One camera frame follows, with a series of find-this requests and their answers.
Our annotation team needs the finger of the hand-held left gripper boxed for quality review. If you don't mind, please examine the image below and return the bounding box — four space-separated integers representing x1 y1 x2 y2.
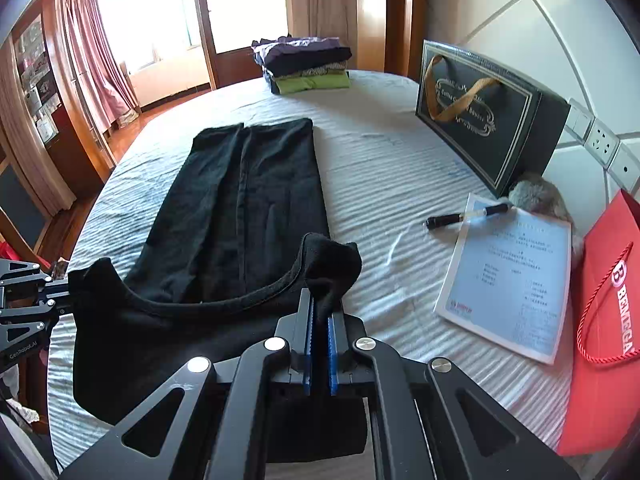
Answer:
0 305 63 376
0 259 72 308

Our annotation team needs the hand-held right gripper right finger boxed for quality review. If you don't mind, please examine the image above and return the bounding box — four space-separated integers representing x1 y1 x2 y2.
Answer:
326 310 581 480

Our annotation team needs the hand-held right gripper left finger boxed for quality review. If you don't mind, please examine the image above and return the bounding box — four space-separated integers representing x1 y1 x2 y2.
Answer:
59 292 315 480

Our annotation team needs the black garment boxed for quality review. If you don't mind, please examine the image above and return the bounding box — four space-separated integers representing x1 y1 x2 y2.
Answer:
264 55 352 80
67 117 371 463

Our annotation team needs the wooden chair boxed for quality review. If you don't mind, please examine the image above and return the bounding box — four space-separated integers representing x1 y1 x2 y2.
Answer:
0 157 52 262

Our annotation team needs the beige curtain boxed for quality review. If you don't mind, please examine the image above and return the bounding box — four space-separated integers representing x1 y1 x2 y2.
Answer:
0 40 77 217
282 0 362 72

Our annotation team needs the black pen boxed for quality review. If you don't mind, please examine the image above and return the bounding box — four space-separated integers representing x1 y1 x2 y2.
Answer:
426 203 510 231

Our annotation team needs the white paper document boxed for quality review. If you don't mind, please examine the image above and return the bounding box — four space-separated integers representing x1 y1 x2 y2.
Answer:
434 192 572 365

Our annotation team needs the bed with striped sheet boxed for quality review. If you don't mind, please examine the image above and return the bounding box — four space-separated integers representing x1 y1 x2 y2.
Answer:
47 69 591 471

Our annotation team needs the wooden display cabinet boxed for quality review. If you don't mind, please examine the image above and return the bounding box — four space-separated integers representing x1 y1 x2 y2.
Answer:
12 14 65 150

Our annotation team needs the pink curtain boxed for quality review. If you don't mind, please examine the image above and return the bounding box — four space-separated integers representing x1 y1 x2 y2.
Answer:
64 0 141 132

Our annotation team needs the grey furry plush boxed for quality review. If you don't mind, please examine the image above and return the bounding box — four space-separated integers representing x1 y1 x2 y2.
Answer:
507 172 586 261

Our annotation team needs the folded green garment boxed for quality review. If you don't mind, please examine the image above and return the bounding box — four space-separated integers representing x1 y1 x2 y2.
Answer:
274 72 352 96

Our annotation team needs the red paper bag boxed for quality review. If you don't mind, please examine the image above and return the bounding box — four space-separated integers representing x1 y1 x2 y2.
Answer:
557 189 640 457

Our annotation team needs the folded patterned garment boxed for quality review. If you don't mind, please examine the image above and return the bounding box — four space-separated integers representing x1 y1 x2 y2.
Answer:
270 64 348 83

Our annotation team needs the folded black garment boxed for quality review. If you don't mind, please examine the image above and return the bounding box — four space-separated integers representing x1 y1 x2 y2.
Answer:
264 55 352 80

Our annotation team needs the folded dark purple garment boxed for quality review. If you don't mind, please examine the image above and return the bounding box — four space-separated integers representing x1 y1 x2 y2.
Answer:
251 35 354 68

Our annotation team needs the wooden glass door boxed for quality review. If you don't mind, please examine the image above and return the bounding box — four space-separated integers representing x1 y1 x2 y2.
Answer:
191 0 291 90

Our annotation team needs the black gift bag gold handle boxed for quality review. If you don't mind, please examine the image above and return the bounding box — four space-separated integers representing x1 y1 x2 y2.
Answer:
415 39 571 200

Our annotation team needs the white light switch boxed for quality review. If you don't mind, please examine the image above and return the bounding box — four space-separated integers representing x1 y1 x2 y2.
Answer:
567 104 595 142

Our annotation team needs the white wall socket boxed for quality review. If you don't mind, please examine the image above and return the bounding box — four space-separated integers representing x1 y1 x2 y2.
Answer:
606 142 640 188
585 119 621 168

